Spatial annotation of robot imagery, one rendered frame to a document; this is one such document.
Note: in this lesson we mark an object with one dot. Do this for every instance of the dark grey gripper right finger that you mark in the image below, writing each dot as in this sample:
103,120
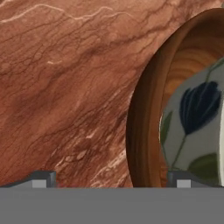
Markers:
182,178

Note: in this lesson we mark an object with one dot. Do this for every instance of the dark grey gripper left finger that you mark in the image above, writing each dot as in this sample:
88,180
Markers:
43,178

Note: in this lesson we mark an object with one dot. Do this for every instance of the white bowl with blue flower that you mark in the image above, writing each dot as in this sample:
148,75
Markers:
195,128

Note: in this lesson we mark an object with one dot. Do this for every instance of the brown wooden bowl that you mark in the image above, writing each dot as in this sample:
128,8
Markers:
145,122

